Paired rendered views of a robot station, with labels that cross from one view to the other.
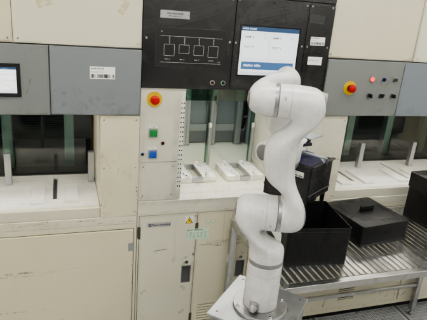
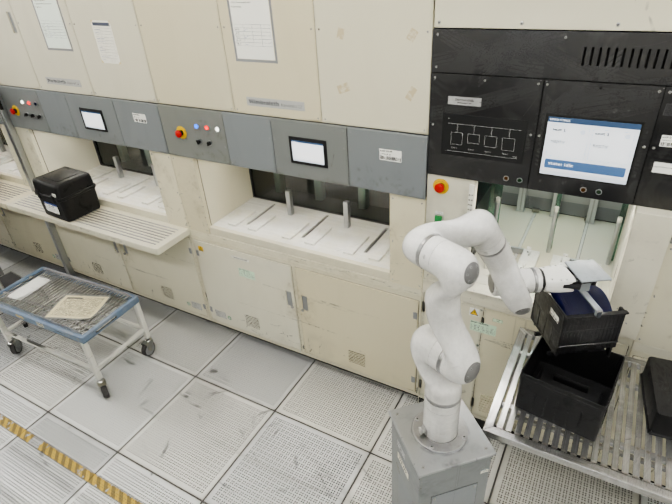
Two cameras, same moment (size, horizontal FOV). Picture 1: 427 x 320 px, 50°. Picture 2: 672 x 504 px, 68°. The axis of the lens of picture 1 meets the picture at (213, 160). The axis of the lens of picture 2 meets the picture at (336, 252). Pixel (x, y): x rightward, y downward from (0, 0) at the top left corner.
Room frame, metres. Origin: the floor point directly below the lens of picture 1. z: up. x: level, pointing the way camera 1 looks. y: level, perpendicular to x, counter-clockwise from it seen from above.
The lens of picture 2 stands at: (0.40, -0.88, 2.24)
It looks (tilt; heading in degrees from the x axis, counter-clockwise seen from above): 32 degrees down; 51
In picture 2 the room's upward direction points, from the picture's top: 4 degrees counter-clockwise
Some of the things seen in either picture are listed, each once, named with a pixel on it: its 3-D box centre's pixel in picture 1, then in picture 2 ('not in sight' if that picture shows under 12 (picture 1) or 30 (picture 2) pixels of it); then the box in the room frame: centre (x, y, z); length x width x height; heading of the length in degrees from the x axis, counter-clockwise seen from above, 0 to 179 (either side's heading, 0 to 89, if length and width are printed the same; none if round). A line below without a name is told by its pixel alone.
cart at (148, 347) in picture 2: not in sight; (75, 324); (0.70, 2.17, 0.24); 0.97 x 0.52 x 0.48; 112
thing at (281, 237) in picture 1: (305, 231); (568, 381); (1.81, -0.43, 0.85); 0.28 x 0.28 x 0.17; 11
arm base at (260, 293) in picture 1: (262, 282); (441, 412); (1.37, -0.21, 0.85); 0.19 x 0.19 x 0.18
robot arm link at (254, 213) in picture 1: (260, 227); (437, 362); (1.37, -0.17, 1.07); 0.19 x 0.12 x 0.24; 86
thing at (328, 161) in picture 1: (298, 168); (576, 307); (1.88, -0.38, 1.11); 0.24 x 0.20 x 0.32; 53
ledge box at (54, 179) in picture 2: not in sight; (66, 193); (1.00, 2.57, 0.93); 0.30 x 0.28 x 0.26; 106
